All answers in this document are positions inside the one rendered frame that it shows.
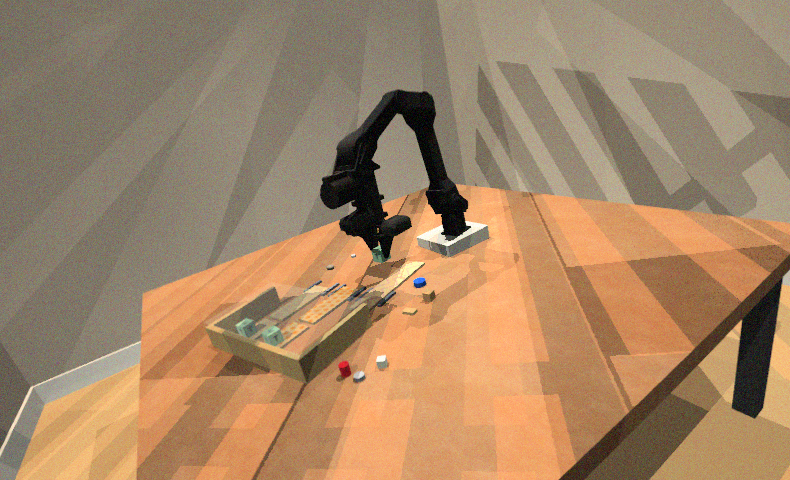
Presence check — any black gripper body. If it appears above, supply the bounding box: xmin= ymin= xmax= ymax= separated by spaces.
xmin=351 ymin=191 xmax=412 ymax=236

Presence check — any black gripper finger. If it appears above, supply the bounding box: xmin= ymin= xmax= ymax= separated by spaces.
xmin=373 ymin=233 xmax=394 ymax=259
xmin=358 ymin=227 xmax=379 ymax=250

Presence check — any red cylinder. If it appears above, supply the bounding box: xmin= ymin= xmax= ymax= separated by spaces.
xmin=338 ymin=361 xmax=351 ymax=378

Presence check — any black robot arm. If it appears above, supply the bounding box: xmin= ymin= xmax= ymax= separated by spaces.
xmin=320 ymin=89 xmax=471 ymax=237

